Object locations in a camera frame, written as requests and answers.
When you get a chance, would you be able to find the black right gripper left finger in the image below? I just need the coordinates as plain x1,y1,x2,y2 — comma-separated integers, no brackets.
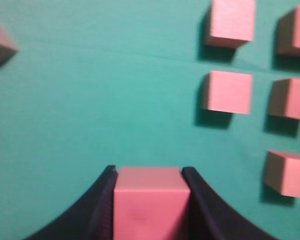
27,165,118,240

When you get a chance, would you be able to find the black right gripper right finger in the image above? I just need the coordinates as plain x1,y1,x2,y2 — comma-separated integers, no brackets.
181,166,276,240

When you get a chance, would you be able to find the pink cube placed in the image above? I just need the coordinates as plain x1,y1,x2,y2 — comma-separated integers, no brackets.
0,19,18,70
113,166,191,240

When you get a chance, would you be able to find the pink cube near right column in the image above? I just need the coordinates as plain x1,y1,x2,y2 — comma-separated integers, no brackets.
263,150,300,198

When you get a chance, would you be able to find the pink cube column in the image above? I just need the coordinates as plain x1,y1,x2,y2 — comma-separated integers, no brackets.
201,70,254,115
267,78,300,121
263,150,300,198
205,0,256,49

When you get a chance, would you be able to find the pink cube middle left column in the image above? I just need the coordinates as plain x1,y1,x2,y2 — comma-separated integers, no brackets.
201,70,254,115

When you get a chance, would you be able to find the pink cube middle right column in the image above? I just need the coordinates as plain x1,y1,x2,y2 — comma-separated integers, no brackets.
267,78,300,121

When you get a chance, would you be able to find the pink cube far column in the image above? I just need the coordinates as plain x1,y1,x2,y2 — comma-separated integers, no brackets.
205,0,256,49

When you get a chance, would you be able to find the pink cube at right edge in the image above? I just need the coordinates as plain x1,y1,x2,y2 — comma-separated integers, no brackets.
275,5,300,57

